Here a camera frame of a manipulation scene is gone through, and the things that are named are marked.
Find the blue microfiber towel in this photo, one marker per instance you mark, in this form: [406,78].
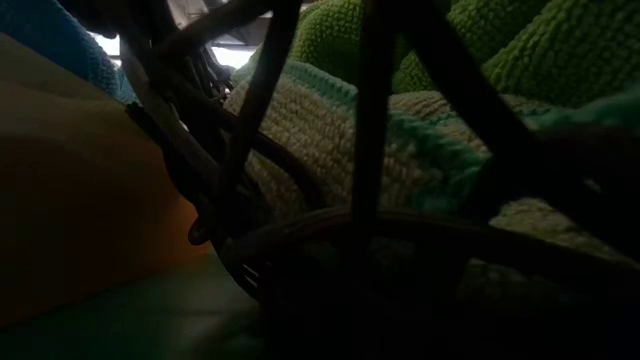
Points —
[50,40]

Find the tan plastic bin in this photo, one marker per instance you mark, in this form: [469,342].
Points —
[75,200]

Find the ceiling light panel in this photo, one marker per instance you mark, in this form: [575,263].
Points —
[107,45]
[232,56]

